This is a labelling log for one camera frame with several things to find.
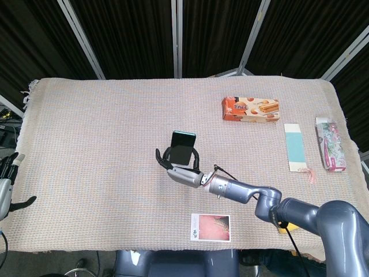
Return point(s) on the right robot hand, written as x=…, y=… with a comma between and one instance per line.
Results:
x=184, y=176

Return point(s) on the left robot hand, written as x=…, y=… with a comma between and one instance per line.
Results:
x=5, y=190

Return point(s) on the black smartphone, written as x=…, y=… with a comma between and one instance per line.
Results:
x=181, y=147

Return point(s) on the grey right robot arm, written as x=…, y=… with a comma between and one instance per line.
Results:
x=239, y=190

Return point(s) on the red picture postcard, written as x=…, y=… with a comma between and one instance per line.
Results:
x=213, y=228

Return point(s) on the metal equipment rack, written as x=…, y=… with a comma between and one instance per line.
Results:
x=5, y=127

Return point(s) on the grey robot torso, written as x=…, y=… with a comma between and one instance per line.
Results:
x=173, y=264

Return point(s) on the beige woven table cloth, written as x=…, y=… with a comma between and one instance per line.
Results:
x=101, y=144

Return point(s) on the orange biscuit box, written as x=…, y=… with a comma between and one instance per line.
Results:
x=250, y=111

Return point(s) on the chrome stool base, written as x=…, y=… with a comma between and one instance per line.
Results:
x=78, y=267

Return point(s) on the cream and teal bookmark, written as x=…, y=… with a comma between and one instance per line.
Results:
x=295, y=147

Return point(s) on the yellow flat object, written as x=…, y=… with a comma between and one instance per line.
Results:
x=291, y=228

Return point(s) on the floral tissue pack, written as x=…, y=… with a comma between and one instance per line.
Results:
x=331, y=144

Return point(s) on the white partition frame post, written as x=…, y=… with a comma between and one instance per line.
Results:
x=346, y=58
x=176, y=37
x=255, y=34
x=80, y=39

